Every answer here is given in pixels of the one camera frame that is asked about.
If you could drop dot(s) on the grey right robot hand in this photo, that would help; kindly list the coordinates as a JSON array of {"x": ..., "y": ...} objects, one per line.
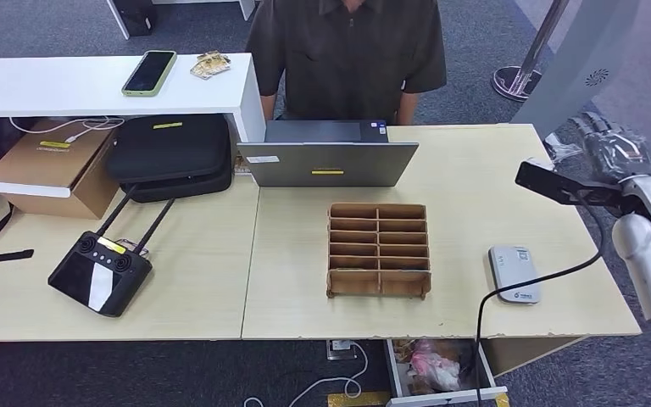
[{"x": 617, "y": 154}]

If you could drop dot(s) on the wooden card organiser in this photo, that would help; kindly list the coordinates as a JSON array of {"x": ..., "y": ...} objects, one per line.
[{"x": 379, "y": 253}]

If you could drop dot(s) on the orange hotel card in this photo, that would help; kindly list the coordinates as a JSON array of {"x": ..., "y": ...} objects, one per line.
[
  {"x": 208, "y": 70},
  {"x": 214, "y": 56}
]

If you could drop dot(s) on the person's right forearm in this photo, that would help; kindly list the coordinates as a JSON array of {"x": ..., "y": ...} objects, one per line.
[{"x": 268, "y": 107}]

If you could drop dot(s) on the person's left forearm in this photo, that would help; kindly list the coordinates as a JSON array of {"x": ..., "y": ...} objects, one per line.
[{"x": 407, "y": 109}]

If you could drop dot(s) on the person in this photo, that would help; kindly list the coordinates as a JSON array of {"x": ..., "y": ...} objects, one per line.
[{"x": 348, "y": 56}]

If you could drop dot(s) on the clear plastic wrapper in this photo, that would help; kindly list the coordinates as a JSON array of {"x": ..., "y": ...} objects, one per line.
[{"x": 560, "y": 149}]

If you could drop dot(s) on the grey sign panel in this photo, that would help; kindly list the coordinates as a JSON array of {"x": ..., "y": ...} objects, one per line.
[{"x": 584, "y": 73}]

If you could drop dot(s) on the pink plastic bag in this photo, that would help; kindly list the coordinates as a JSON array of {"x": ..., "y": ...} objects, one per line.
[{"x": 431, "y": 369}]

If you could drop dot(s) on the grey laptop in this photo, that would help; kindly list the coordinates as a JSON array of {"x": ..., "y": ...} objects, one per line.
[{"x": 328, "y": 163}]

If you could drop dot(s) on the white open drawer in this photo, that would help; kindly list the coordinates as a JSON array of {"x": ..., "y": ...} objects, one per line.
[{"x": 394, "y": 376}]

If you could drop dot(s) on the silver floor socket box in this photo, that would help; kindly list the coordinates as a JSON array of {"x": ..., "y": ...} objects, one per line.
[{"x": 340, "y": 350}]

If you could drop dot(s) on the gold floor tape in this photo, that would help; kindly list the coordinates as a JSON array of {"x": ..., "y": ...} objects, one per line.
[{"x": 359, "y": 400}]

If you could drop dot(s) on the printed paper packet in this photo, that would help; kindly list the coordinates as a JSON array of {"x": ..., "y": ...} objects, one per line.
[{"x": 242, "y": 164}]

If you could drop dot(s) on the black zip carrying case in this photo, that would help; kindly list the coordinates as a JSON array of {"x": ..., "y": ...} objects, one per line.
[{"x": 166, "y": 150}]

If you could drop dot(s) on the green-cased smartphone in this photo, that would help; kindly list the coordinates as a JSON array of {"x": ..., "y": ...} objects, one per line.
[{"x": 149, "y": 73}]

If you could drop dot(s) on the black box under table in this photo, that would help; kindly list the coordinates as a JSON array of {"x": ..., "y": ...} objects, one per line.
[{"x": 133, "y": 17}]

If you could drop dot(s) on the black remote controller with antennas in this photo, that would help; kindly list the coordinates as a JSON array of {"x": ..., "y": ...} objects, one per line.
[{"x": 98, "y": 275}]

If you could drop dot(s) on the brown cardboard box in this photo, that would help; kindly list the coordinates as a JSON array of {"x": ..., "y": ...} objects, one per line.
[{"x": 47, "y": 168}]

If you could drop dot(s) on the white counter shelf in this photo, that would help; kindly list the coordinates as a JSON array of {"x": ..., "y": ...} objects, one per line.
[{"x": 50, "y": 84}]

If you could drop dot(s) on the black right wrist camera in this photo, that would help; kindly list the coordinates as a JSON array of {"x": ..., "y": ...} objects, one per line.
[{"x": 556, "y": 185}]

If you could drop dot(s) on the chrome stanchion post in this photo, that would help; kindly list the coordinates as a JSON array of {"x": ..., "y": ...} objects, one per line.
[{"x": 512, "y": 83}]

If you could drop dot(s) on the white table frame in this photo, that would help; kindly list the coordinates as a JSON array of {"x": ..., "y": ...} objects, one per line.
[{"x": 116, "y": 19}]

